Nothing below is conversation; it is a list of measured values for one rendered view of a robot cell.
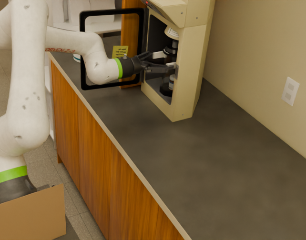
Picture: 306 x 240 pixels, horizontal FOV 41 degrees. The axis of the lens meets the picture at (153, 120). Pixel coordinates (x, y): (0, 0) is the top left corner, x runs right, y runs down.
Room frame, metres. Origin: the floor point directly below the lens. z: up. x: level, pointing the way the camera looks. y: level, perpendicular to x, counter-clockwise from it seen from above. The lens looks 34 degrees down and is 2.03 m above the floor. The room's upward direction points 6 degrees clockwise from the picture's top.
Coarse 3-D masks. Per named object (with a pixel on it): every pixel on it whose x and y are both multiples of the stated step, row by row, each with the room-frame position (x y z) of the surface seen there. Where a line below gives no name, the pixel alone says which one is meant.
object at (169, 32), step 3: (168, 27) 1.75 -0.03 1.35; (165, 30) 1.76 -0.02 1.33; (168, 30) 1.74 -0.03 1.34; (171, 30) 1.72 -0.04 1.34; (174, 30) 1.71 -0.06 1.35; (165, 33) 1.74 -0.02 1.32; (168, 33) 1.73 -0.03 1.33; (171, 33) 1.71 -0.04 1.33; (174, 33) 1.71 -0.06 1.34; (177, 33) 1.70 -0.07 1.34; (168, 36) 1.72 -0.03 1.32; (171, 36) 1.71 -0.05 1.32; (174, 36) 1.70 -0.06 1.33; (177, 36) 1.70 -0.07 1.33; (174, 39) 1.70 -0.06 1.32; (177, 39) 1.69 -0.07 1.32
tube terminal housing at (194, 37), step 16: (192, 0) 1.61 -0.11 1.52; (208, 0) 1.65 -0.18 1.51; (160, 16) 1.76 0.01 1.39; (192, 16) 1.62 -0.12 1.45; (208, 16) 1.68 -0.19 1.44; (192, 32) 1.62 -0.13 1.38; (208, 32) 1.79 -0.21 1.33; (192, 48) 1.63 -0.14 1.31; (192, 64) 1.64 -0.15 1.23; (144, 80) 1.84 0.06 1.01; (176, 80) 1.61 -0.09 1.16; (192, 80) 1.64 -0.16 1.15; (160, 96) 1.71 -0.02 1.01; (176, 96) 1.60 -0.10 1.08; (192, 96) 1.65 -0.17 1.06; (176, 112) 1.61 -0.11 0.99; (192, 112) 1.66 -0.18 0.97
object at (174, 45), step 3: (174, 42) 1.74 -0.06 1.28; (177, 42) 1.74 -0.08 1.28; (168, 45) 1.76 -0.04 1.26; (171, 45) 1.76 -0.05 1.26; (174, 45) 1.74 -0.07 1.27; (177, 45) 1.74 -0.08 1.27; (165, 48) 1.75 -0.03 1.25; (168, 48) 1.73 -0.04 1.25; (171, 48) 1.73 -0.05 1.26; (174, 48) 1.73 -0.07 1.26; (177, 48) 1.74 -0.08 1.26; (168, 51) 1.72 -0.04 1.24; (171, 51) 1.71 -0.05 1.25; (174, 51) 1.71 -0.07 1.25
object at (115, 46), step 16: (96, 16) 1.76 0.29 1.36; (112, 16) 1.79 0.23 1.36; (128, 16) 1.82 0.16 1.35; (96, 32) 1.76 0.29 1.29; (112, 32) 1.79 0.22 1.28; (128, 32) 1.82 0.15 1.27; (112, 48) 1.79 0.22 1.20; (128, 48) 1.82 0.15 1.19; (80, 64) 1.73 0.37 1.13; (112, 80) 1.79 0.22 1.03; (128, 80) 1.83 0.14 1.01
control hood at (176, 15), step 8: (152, 0) 1.61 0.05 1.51; (160, 0) 1.61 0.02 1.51; (168, 0) 1.61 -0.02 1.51; (176, 0) 1.62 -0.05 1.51; (160, 8) 1.56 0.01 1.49; (168, 8) 1.55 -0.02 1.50; (176, 8) 1.57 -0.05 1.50; (184, 8) 1.59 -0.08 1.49; (168, 16) 1.56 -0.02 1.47; (176, 16) 1.58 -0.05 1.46; (184, 16) 1.60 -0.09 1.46; (176, 24) 1.58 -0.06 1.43
